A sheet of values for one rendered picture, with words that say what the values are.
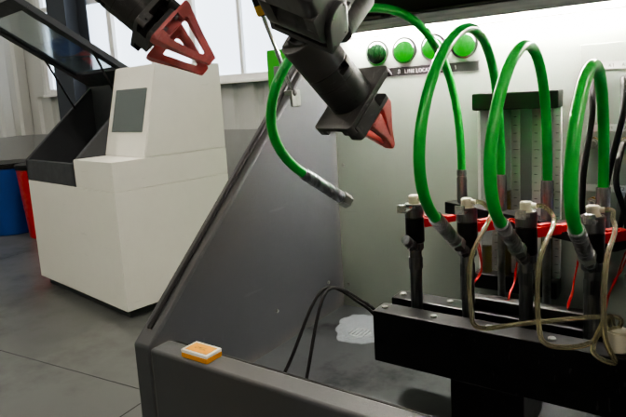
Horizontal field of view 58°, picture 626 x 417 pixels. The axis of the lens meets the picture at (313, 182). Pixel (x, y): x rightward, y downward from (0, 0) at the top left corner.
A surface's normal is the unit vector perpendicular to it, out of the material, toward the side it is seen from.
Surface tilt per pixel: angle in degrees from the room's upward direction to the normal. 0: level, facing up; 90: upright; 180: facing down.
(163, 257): 90
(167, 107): 90
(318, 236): 90
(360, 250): 90
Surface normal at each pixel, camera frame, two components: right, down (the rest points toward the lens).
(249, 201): 0.82, 0.04
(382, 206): -0.57, 0.16
